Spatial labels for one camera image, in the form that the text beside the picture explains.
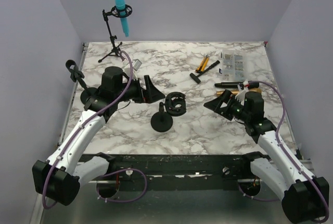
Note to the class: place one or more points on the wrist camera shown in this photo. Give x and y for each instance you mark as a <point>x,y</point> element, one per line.
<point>243,89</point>
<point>136,64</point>

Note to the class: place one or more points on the black tripod mic stand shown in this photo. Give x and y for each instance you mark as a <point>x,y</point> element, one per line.
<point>115,48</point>

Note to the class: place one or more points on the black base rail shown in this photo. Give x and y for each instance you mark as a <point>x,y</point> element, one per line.
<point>183,172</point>

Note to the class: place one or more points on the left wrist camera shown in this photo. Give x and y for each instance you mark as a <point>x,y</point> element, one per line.
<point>136,64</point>

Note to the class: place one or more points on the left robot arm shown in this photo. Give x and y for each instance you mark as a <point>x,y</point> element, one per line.
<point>60,177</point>

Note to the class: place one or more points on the clear plastic screw box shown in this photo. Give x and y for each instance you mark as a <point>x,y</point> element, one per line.
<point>233,67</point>

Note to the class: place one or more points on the yellow utility knife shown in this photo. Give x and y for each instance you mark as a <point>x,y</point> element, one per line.
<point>202,65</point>

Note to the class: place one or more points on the black microphone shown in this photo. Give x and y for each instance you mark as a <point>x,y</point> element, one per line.
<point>236,85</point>

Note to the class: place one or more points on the black round-base mic stand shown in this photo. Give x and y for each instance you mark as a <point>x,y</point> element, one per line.
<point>77,76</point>

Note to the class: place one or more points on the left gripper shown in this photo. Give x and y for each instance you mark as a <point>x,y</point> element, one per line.
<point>151,94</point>

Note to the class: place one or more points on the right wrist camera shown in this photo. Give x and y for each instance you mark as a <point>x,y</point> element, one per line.
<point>243,89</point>

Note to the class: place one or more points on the black T-handle tool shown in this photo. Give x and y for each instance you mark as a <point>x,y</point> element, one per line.
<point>196,77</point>

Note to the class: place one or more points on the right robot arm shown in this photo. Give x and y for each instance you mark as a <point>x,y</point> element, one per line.
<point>303,196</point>

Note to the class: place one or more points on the blue microphone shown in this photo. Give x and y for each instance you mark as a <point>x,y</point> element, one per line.
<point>121,5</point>

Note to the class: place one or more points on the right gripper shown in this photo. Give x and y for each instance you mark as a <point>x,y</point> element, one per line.
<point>216,103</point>

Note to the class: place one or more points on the black round-base shockmount stand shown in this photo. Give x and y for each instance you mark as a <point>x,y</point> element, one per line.
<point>174,106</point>

